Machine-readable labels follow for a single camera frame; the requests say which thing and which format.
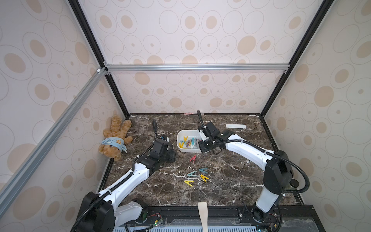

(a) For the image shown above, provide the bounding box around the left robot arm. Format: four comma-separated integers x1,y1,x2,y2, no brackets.
71,120,175,232

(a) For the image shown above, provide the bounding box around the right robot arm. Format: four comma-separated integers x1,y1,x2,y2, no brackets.
197,110,310,223

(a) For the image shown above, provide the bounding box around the white plastic storage box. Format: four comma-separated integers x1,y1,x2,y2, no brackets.
176,130,208,153

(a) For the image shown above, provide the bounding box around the red clothespin near box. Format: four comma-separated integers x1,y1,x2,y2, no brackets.
190,155,197,163

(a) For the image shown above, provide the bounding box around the white paper label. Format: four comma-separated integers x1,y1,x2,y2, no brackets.
226,124,247,129

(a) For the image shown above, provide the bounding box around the dark teal clothespin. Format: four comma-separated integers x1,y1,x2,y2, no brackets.
199,168,208,174

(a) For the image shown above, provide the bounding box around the mint green clothespin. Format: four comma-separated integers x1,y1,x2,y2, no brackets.
186,171,199,178

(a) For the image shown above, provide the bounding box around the brown teddy bear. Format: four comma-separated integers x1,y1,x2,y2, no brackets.
98,115,133,161

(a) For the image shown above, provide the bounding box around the black round knob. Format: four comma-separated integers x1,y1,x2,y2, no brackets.
289,179,300,189

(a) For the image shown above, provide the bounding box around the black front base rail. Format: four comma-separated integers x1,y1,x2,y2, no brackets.
75,205,325,232

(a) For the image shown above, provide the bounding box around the horizontal aluminium rail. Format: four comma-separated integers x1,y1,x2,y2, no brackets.
107,63,290,72

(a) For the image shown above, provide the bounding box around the diagonal aluminium rail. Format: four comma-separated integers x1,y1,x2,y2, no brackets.
1,67,107,217

